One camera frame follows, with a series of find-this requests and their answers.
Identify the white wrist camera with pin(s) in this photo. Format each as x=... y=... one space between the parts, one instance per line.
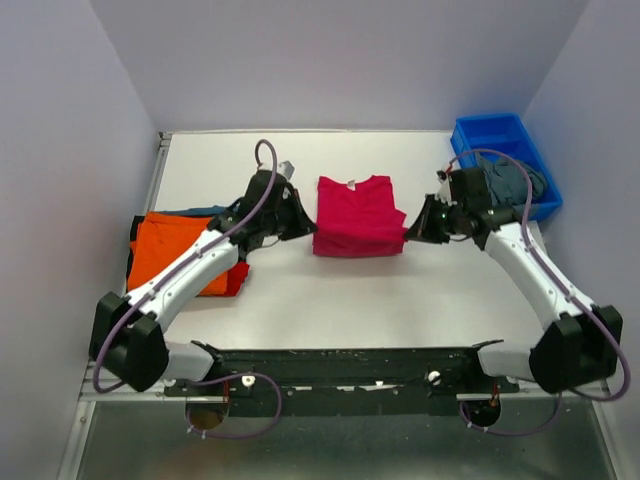
x=285 y=169
x=443 y=193

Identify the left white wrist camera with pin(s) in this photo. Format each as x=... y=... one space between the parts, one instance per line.
x=285 y=169

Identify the black folded t shirt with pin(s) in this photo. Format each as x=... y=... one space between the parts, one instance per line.
x=135 y=270

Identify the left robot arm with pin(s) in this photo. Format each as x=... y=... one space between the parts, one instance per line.
x=128 y=336

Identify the blue plastic bin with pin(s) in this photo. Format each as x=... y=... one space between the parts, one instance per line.
x=506 y=133

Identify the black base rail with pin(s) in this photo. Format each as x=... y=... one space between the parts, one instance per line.
x=346 y=382

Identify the grey crumpled t shirt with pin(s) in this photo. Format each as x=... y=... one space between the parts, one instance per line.
x=506 y=183

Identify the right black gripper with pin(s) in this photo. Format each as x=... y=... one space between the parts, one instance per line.
x=423 y=229

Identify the magenta t shirt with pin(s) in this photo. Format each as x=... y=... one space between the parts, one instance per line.
x=358 y=220

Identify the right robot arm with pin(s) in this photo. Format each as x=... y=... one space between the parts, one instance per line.
x=580 y=339

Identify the teal folded t shirt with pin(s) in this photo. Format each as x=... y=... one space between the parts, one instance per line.
x=202 y=212

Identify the aluminium frame profile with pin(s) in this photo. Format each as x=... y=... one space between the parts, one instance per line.
x=156 y=393

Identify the orange folded t shirt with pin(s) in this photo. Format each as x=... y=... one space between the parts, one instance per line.
x=164 y=237

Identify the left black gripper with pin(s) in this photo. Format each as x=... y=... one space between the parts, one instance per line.
x=303 y=224

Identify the red folded t shirt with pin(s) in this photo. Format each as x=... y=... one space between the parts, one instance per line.
x=236 y=278

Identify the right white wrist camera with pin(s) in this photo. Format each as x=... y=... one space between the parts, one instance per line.
x=443 y=193

